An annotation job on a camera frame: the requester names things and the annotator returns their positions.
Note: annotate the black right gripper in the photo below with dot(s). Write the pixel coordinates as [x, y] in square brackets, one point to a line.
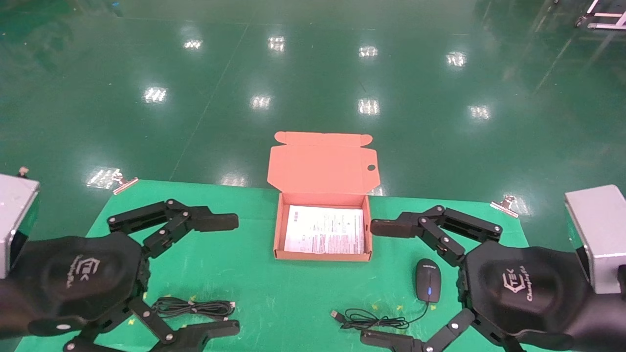
[523, 288]

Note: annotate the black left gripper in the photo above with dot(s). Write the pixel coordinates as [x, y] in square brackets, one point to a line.
[73, 278]

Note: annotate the orange cardboard box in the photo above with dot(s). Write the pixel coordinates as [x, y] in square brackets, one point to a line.
[323, 166]

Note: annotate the metal binder clip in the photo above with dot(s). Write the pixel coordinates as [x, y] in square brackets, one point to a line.
[506, 205]
[124, 185]

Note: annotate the white printed instruction sheet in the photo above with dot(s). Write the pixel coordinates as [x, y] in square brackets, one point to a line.
[325, 230]

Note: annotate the green table cloth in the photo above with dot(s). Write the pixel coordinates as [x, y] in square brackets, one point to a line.
[303, 293]

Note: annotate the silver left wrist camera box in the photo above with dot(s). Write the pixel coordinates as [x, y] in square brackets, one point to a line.
[14, 215]

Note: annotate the white metal cart frame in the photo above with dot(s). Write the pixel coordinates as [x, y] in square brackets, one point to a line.
[604, 24]

